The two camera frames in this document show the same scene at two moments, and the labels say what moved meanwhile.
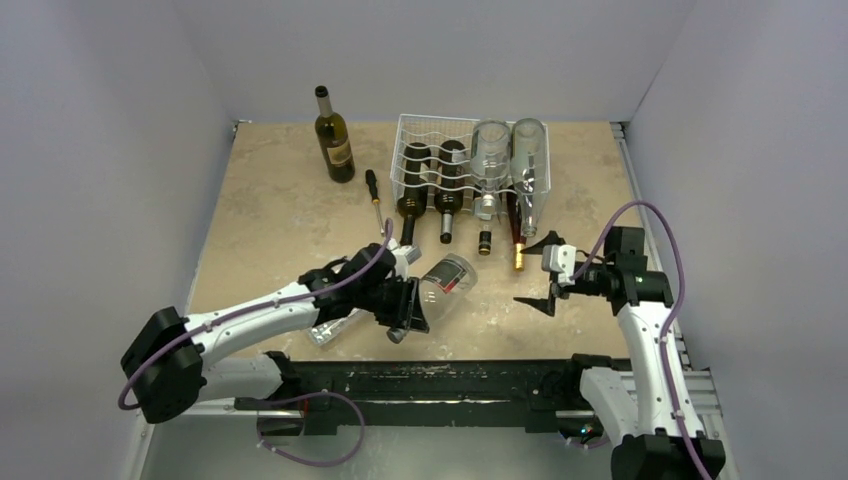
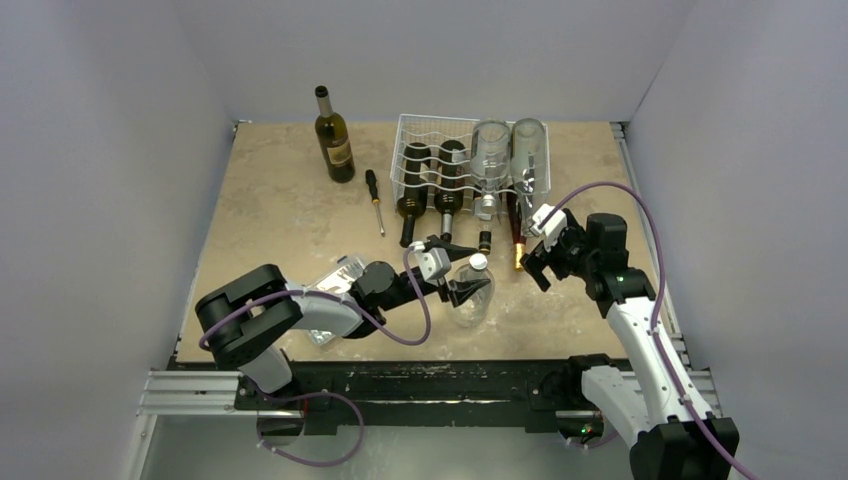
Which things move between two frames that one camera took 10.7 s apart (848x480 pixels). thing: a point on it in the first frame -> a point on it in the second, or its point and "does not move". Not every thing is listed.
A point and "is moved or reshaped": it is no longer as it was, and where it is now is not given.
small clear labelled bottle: x=484 y=247 does not move
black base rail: x=545 y=395 does not move
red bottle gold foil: x=517 y=225 does not move
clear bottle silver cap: x=441 y=289 is moved or reshaped
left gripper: x=406 y=312 -> x=460 y=290
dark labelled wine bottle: x=333 y=139 does not move
